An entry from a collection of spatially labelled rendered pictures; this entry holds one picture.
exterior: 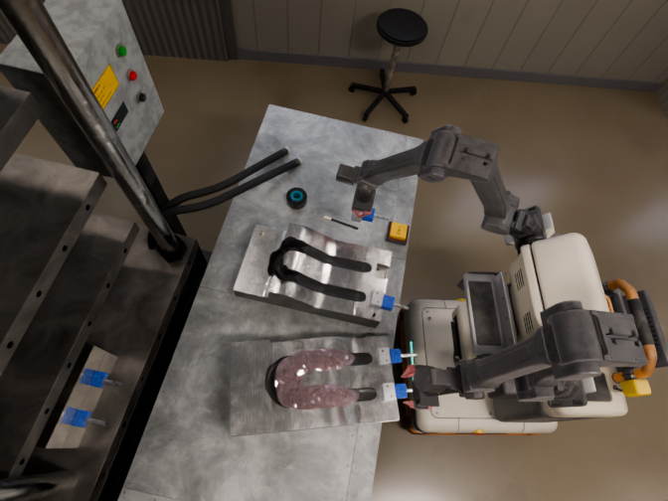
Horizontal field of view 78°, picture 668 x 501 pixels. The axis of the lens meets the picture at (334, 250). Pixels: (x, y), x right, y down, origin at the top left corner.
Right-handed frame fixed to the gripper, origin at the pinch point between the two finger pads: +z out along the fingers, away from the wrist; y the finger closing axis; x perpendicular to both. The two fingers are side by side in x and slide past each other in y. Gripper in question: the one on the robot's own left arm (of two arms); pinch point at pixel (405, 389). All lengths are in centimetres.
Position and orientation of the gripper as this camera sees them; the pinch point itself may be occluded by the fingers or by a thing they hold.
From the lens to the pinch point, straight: 123.0
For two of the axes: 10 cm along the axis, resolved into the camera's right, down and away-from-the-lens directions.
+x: 8.5, 2.2, 4.8
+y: 0.1, 9.0, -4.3
